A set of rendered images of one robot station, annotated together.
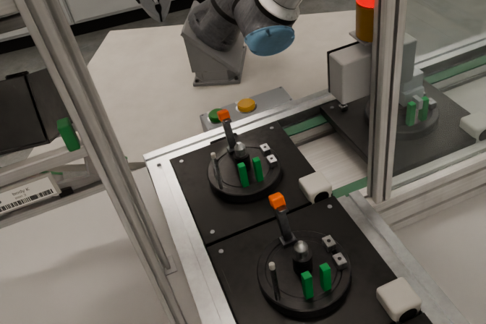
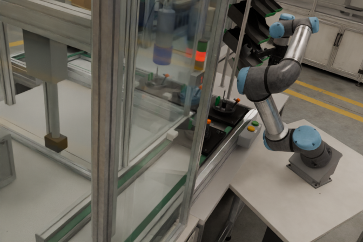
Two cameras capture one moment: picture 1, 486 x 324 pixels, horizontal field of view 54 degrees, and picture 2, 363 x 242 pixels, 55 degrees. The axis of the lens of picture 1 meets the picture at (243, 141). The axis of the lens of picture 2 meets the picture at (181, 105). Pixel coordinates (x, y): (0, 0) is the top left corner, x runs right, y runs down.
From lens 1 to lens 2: 2.28 m
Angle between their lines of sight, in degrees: 97
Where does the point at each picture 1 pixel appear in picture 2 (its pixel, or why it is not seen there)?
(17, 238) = not seen: hidden behind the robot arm
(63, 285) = (242, 102)
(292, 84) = (263, 172)
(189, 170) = (239, 107)
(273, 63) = (289, 182)
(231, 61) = (294, 158)
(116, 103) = not seen: hidden behind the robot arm
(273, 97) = (247, 134)
